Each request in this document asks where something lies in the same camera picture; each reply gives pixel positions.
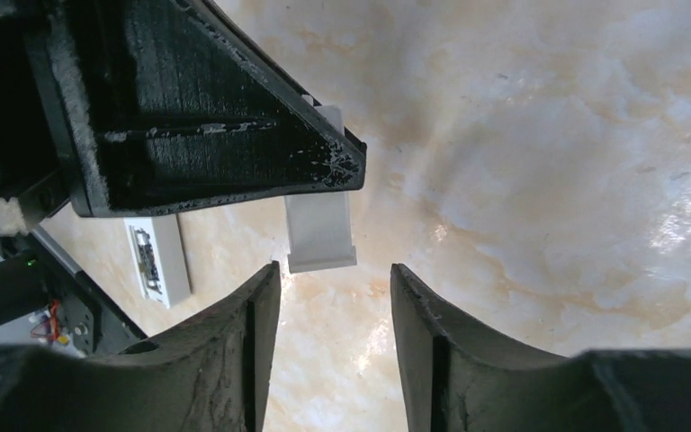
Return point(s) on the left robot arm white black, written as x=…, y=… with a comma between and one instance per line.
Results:
x=0, y=292

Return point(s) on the white remote battery cover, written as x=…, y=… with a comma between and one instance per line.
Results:
x=319, y=232

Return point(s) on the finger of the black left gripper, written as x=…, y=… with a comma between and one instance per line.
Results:
x=160, y=107

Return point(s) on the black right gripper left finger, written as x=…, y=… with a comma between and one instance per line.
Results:
x=210, y=372

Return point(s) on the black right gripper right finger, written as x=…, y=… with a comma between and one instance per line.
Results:
x=459, y=374

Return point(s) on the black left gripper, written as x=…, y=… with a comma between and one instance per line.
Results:
x=32, y=187

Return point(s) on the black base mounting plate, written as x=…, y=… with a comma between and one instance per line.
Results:
x=78, y=313

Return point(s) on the white remote control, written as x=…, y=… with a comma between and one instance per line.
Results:
x=166, y=240

